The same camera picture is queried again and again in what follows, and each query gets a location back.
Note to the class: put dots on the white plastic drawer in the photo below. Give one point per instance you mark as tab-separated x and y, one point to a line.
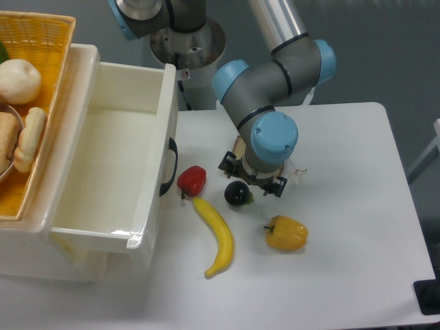
110	201

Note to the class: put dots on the beige bread roll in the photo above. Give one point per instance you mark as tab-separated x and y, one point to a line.
29	140

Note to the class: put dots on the tan bread piece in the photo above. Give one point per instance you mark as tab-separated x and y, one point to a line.
9	131

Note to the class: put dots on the yellow woven basket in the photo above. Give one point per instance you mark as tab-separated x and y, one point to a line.
44	40

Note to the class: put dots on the black drawer handle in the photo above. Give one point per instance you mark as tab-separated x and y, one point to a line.
171	167

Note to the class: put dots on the red bell pepper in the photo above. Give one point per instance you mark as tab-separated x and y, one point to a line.
192	181

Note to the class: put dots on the yellow banana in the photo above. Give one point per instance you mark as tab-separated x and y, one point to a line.
223	234

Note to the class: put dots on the white frame at right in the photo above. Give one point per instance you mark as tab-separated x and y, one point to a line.
425	158

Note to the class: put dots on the yellow bell pepper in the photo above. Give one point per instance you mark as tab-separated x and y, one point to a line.
286	234

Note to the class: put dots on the bread slice in plastic wrap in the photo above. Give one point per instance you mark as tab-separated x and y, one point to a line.
288	170

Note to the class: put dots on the white round bun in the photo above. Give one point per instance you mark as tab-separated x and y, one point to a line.
21	82

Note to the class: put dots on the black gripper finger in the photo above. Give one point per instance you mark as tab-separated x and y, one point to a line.
275	186
228	164

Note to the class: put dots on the white plastic drawer cabinet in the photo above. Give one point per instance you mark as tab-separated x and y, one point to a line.
28	246

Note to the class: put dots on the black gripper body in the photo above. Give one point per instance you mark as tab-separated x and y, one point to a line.
254	179

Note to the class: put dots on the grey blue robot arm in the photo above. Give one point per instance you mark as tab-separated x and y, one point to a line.
248	94

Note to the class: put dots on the black clamp at table edge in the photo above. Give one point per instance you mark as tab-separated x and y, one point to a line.
427	293

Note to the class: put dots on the green vegetable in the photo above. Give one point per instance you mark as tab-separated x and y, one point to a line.
4	55

